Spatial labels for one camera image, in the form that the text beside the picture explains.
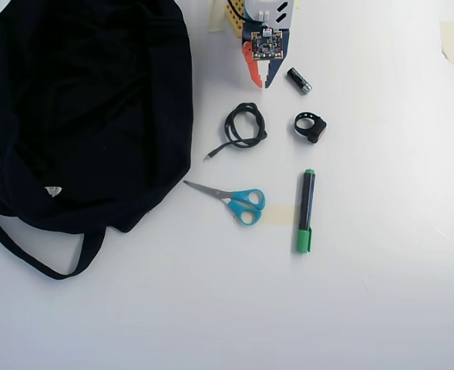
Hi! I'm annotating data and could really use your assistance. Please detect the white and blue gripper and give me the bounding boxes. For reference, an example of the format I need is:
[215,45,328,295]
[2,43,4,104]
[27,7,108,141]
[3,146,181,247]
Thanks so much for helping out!
[240,0,295,91]

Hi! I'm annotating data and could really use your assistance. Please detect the black braided usb cable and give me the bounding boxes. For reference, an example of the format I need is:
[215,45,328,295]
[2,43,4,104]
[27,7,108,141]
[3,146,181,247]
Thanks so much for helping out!
[204,102,268,162]

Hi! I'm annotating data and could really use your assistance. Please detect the yellow perforated robot base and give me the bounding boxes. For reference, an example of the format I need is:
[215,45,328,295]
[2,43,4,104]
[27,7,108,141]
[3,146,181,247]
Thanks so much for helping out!
[224,0,247,39]

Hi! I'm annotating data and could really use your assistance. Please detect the black fabric tote bag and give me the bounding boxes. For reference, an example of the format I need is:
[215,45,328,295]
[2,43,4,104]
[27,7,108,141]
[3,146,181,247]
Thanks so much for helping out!
[0,0,195,281]

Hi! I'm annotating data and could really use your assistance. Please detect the small black flashlight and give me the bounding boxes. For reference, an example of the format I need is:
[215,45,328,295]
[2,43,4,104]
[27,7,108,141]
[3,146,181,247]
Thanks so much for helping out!
[286,67,313,96]

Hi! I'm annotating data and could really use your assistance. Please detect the green and black marker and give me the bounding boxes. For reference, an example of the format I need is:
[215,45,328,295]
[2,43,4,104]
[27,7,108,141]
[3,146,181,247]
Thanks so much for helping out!
[294,168,317,254]

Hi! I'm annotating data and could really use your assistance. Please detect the bare camera circuit board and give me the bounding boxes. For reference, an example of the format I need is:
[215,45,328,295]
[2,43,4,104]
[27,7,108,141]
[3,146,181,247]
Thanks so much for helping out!
[251,26,287,62]

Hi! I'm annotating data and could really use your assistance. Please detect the black camera cable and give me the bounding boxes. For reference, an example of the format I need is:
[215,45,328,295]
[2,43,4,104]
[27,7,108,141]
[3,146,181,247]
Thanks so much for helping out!
[226,0,251,22]

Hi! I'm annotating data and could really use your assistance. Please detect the black ring clip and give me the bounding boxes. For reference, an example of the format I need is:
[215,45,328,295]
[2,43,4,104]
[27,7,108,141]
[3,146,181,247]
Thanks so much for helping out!
[292,111,327,145]

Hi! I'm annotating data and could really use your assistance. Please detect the blue handled scissors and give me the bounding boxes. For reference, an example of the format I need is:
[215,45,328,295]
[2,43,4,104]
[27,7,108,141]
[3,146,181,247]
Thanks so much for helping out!
[183,180,266,227]

